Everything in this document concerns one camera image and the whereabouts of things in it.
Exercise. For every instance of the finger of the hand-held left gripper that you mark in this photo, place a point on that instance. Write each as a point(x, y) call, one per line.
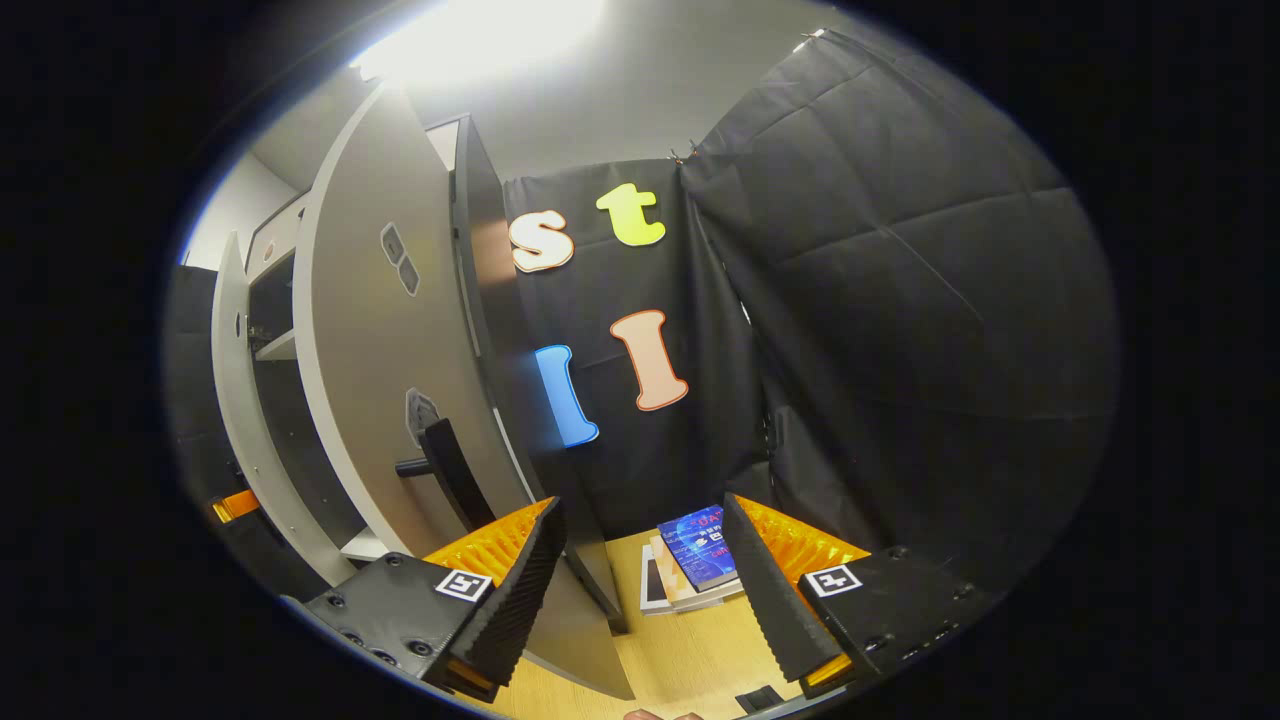
point(236, 506)

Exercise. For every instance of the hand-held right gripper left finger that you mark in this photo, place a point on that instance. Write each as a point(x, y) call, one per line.
point(520, 600)

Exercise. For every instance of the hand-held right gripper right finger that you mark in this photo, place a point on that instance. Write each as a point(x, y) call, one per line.
point(775, 610)

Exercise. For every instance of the beige shoe cabinet door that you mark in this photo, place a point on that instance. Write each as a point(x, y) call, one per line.
point(370, 330)
point(235, 400)

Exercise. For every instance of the beige double-door shoe cabinet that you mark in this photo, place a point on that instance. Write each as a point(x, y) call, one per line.
point(500, 330)

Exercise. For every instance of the white book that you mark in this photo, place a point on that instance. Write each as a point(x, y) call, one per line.
point(655, 590)

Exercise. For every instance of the ceiling light panel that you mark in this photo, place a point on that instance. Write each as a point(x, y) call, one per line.
point(480, 35)

